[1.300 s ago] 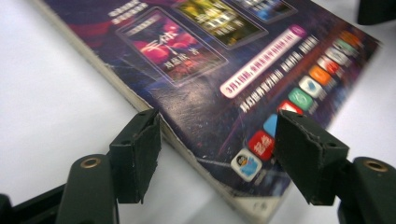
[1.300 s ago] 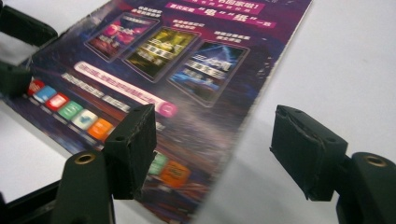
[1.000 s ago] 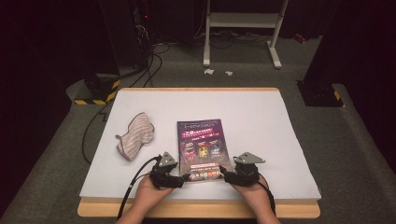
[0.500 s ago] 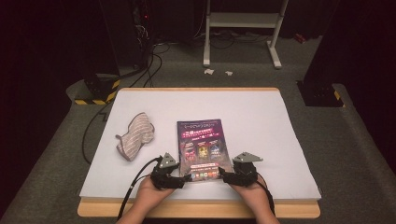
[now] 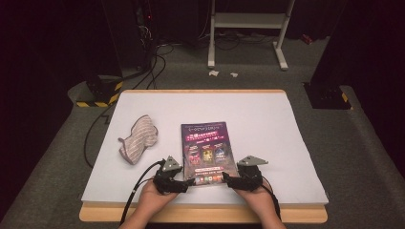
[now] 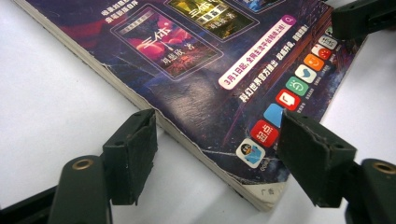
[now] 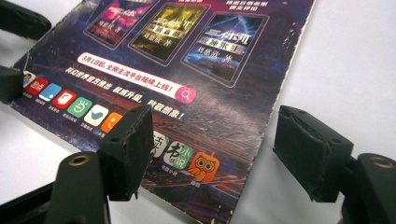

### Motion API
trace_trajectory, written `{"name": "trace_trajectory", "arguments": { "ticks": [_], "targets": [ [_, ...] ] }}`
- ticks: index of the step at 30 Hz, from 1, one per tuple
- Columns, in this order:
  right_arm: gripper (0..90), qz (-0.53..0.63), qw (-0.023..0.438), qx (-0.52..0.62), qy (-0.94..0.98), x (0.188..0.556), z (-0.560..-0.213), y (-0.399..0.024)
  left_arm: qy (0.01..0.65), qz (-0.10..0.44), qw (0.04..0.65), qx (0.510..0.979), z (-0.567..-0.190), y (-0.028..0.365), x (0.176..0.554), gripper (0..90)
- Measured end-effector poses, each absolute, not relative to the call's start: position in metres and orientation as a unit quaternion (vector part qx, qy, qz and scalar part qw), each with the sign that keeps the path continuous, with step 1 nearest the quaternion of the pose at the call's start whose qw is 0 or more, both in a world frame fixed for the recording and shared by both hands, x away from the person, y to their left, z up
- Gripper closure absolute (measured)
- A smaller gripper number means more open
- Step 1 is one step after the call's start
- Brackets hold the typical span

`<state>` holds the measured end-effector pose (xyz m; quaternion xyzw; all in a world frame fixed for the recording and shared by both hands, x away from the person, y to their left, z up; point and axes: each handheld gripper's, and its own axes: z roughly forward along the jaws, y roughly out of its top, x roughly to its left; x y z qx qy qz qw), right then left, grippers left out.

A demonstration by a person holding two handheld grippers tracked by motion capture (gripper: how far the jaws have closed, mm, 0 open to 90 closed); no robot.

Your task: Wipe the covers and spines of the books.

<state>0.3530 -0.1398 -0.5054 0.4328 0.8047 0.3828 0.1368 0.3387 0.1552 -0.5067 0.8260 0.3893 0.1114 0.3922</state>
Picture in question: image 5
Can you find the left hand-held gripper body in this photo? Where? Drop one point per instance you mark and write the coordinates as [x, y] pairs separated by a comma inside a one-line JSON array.
[[167, 178]]

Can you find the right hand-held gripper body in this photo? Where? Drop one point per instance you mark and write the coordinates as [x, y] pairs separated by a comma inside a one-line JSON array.
[[250, 175]]

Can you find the red and purple magazine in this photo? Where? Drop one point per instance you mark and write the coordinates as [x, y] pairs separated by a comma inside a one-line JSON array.
[[207, 146]]

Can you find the person's left hand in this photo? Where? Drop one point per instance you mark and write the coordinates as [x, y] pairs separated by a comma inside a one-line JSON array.
[[156, 203]]

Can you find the person's right hand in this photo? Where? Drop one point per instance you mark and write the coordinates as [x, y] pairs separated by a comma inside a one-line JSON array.
[[258, 203]]

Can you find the wooden table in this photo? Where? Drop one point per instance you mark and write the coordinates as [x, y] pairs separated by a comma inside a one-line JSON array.
[[203, 214]]

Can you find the white table mat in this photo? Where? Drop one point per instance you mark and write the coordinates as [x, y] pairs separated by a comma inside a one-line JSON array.
[[270, 127]]

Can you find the white paper scrap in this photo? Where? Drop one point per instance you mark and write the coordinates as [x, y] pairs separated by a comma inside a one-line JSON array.
[[234, 75], [213, 73]]

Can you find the black stand base yellow stripes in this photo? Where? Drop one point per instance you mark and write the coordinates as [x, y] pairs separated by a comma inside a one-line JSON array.
[[102, 92], [328, 97]]

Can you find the dark equipment rack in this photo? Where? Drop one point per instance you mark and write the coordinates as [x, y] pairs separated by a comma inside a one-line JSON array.
[[144, 31]]

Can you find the small red object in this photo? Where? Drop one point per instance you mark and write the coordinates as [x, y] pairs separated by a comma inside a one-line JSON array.
[[307, 39]]

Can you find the white metal stand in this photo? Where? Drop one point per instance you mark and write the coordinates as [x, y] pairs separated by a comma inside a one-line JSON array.
[[250, 20]]

